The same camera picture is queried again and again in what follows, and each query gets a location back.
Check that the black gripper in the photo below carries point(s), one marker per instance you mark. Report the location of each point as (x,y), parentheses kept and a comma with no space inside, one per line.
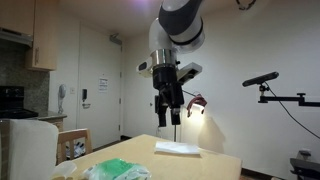
(165,76)

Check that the green plastic bag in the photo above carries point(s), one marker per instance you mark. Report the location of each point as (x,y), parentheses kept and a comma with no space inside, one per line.
(116,166)

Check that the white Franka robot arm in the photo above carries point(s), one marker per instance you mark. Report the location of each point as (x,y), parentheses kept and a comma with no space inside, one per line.
(180,20)

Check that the red headed floor lamp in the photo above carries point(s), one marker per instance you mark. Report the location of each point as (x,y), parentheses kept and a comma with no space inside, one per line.
(196,101)

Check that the white paper sheet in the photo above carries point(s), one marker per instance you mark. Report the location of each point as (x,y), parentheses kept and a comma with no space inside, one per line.
(176,148)

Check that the white room door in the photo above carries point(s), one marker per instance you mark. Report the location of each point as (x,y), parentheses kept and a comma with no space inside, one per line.
(100,116)

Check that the paper notice on door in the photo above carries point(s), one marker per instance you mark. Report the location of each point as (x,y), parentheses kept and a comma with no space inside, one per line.
(103,85)

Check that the black door lock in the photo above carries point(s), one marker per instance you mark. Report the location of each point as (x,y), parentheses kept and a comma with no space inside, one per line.
(84,94)

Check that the grey door closer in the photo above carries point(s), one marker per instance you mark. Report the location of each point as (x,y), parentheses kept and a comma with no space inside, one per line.
(115,39)

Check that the wooden slat back chair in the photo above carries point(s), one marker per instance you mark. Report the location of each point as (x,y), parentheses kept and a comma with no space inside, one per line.
(73,134)

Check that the wooden kitchen counter cabinets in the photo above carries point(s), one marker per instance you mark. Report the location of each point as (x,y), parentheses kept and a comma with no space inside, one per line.
(53,117)

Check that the small clear plastic piece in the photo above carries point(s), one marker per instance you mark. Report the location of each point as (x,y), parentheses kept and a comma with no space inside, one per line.
(65,170)

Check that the white napkin stack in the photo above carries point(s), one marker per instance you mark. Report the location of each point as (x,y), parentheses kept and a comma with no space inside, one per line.
(33,150)

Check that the black stand base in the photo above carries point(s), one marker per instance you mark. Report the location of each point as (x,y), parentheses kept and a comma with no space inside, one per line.
(305,168)

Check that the wooden upper kitchen cabinets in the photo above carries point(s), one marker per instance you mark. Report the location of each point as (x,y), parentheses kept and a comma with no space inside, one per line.
(45,33)

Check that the black kitchen stove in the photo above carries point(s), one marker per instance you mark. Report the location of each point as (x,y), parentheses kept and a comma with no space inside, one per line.
(11,100)

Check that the metal range hood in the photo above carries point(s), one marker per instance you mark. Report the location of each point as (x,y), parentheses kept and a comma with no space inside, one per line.
(15,36)

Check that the black stereo camera bar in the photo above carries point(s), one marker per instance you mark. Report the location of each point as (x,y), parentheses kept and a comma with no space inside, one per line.
(260,79)

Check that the white light switch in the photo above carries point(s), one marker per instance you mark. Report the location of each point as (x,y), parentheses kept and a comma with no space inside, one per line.
(72,90)

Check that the white wall phone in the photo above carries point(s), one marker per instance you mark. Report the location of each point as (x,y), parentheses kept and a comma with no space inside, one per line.
(62,96)

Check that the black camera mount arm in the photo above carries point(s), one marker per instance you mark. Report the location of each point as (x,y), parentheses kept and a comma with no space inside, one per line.
(286,99)

